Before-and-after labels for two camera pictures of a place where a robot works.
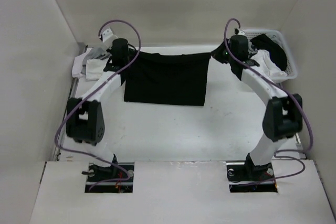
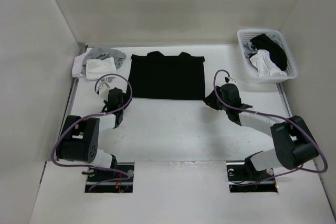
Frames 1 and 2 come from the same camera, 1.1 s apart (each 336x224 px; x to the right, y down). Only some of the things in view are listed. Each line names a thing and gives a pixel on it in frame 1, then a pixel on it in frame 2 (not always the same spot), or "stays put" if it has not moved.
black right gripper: (217, 53) → (210, 99)
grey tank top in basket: (250, 49) stays put
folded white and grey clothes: (94, 68) stays put
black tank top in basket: (263, 42) stays put
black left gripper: (109, 50) → (125, 99)
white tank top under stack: (78, 64) stays put
